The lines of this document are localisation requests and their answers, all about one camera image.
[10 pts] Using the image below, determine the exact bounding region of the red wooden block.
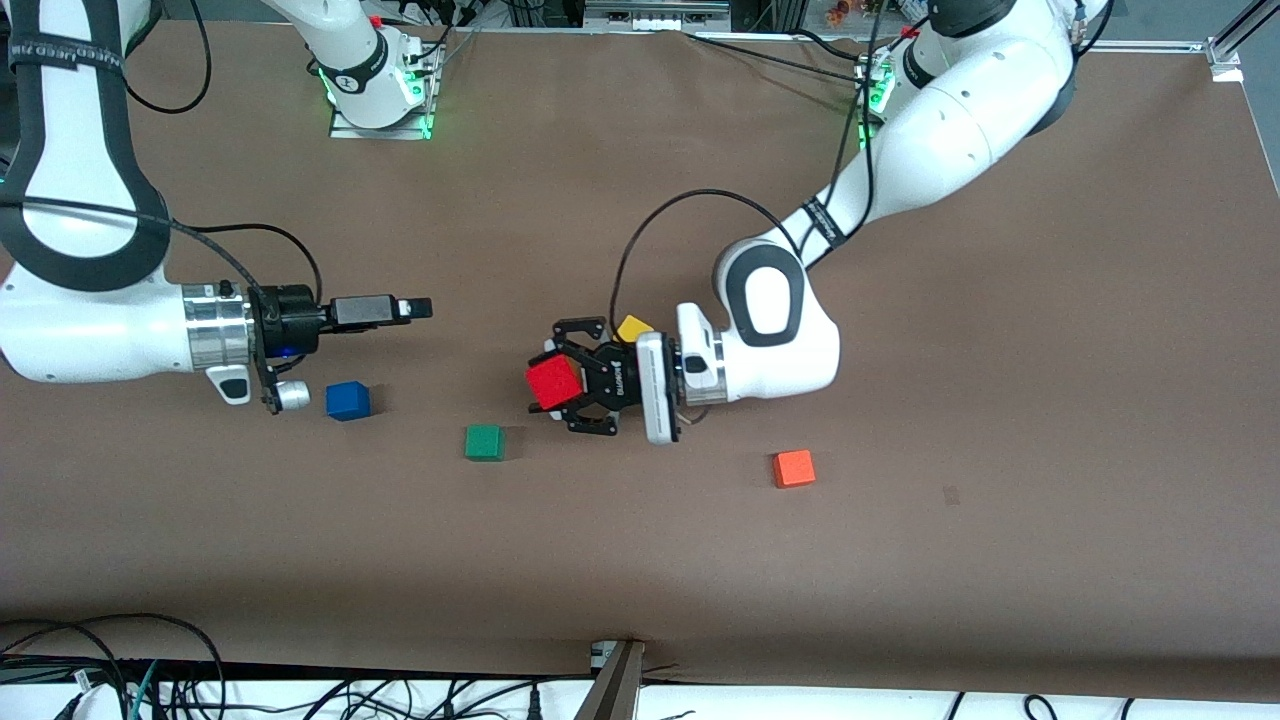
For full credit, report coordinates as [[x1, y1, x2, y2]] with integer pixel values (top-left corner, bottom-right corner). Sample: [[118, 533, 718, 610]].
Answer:
[[526, 358, 584, 412]]

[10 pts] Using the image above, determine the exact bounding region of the blue wooden block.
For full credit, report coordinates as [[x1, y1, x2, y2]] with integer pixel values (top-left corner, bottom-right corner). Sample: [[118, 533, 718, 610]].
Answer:
[[326, 381, 372, 422]]

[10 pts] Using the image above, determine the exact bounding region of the white socket strip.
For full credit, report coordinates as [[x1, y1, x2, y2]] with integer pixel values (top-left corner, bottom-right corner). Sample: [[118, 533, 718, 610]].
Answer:
[[585, 0, 731, 33]]

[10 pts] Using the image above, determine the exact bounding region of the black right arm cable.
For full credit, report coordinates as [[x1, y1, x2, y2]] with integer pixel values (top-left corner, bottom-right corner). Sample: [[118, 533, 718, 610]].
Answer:
[[0, 0, 324, 303]]

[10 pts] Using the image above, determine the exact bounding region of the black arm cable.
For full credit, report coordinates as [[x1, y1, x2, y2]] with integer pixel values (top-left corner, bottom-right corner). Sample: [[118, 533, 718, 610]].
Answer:
[[0, 0, 324, 303], [609, 0, 887, 323]]

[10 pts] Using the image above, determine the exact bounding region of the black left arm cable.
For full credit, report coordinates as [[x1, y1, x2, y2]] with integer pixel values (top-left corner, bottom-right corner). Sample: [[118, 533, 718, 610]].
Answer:
[[609, 0, 887, 323]]

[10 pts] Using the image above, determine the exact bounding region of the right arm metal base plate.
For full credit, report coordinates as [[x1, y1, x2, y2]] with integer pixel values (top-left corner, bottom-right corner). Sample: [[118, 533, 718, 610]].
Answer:
[[328, 40, 443, 141]]

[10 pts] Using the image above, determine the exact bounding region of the grey metal post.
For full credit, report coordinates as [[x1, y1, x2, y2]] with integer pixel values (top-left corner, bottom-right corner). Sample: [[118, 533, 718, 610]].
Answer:
[[575, 640, 646, 720]]

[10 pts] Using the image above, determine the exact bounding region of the long black cable loop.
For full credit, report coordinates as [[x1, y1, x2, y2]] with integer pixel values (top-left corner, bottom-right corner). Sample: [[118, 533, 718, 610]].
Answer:
[[0, 612, 227, 720]]

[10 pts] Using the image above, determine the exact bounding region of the black base cable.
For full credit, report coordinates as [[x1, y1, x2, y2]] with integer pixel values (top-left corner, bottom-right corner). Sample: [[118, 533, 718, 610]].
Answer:
[[690, 33, 869, 85], [790, 28, 871, 63]]

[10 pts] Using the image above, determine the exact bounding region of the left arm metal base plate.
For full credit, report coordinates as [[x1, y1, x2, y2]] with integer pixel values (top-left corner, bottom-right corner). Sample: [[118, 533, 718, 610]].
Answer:
[[857, 55, 887, 153]]

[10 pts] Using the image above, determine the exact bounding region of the teal cable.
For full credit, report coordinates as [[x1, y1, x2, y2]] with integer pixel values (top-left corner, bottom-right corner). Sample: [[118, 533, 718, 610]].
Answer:
[[126, 660, 163, 720]]

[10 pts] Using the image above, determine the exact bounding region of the aluminium frame rail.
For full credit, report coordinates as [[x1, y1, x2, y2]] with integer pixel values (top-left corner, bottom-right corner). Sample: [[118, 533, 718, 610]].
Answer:
[[1075, 38, 1211, 53]]

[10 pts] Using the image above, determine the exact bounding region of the aluminium frame corner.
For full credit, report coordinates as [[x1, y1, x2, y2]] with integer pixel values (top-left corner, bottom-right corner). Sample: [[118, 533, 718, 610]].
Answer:
[[1205, 0, 1280, 83]]

